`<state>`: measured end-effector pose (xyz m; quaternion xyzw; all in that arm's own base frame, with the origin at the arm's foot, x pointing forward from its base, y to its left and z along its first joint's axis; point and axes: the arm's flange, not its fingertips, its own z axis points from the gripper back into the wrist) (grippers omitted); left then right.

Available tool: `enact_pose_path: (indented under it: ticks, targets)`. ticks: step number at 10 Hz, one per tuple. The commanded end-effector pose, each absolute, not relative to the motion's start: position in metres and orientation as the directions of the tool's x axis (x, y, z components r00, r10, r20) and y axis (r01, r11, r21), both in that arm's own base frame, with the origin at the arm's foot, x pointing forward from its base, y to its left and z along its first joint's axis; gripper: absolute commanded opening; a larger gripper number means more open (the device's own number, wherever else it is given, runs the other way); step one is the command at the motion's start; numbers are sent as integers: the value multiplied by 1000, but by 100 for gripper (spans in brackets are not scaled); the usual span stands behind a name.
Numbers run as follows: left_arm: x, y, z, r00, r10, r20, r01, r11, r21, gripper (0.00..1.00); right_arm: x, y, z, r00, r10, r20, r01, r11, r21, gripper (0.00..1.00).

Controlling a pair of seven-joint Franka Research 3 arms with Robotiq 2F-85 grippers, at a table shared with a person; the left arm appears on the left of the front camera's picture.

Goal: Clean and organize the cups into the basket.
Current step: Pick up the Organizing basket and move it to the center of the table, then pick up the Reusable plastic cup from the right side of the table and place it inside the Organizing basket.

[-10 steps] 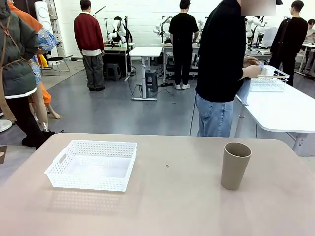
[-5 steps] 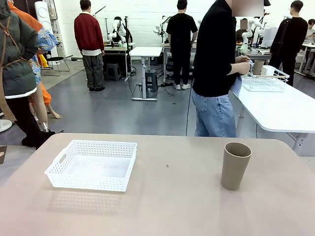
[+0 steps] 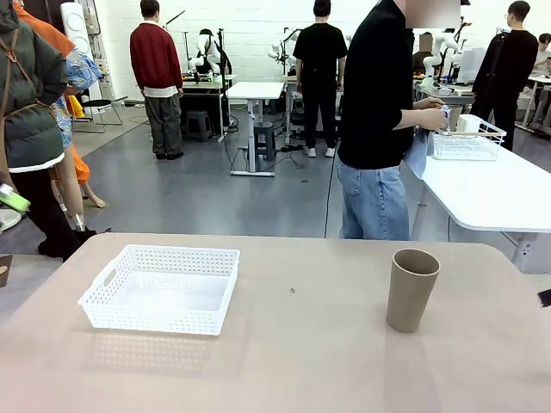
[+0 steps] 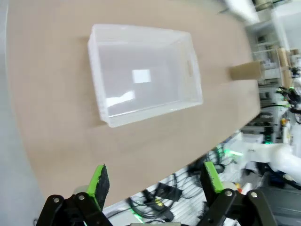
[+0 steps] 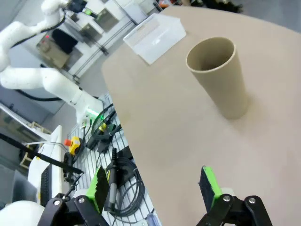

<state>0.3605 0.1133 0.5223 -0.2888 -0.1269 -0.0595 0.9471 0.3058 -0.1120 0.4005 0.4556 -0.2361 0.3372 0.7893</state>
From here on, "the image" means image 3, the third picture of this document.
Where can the person's left hand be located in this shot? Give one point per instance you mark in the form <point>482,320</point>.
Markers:
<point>428,103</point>

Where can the white table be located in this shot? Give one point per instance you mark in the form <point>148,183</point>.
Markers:
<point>486,193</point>

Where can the person's right forearm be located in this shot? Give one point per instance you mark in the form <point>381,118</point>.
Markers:
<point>411,120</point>

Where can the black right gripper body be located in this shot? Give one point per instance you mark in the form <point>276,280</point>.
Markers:
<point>546,298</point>

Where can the white perforated plastic basket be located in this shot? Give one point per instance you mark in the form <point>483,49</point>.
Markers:
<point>129,310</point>

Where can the mannequin in orange outfit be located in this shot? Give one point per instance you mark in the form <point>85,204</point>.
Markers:
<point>47,34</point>

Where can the grey plastic stool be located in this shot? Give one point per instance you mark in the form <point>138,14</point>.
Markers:
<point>264,142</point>

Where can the person's right hand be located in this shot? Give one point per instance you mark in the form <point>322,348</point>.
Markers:
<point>439,120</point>

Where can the person in black jacket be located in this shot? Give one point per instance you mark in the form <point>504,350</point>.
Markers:
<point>512,64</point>

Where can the dark plastic stool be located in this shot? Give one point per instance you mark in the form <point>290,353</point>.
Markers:
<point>199,125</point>

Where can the lime green object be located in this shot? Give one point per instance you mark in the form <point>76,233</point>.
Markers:
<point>15,199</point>

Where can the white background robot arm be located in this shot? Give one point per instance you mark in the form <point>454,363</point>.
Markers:
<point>280,47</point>
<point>206,49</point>
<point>443,47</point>

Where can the mannequin in green puffer jacket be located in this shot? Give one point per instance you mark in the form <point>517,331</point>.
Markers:
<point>30,107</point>

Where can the wooden top work desk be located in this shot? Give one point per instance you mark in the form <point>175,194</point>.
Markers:
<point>202,86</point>

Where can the white tower fan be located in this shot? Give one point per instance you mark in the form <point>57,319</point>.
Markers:
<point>77,26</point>

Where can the seated person in dark top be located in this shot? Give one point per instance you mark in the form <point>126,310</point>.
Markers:
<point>424,60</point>

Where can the white standing desk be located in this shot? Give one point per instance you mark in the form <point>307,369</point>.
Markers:
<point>256,89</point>

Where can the black power strip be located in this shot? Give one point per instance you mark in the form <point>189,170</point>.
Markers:
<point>292,148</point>

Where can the dark brown board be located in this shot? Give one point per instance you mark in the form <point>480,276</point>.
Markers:
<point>5,266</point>

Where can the person in black t-shirt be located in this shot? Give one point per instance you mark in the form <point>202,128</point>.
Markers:
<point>320,51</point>

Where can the black chair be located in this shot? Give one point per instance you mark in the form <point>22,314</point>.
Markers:
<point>97,103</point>

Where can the mannequin in blue patterned shirt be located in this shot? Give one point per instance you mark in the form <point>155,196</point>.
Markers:
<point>82,69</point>

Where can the person in white top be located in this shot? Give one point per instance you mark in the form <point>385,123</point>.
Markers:
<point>543,53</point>

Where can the person in red sweater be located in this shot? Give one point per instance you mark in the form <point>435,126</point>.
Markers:
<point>155,56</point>

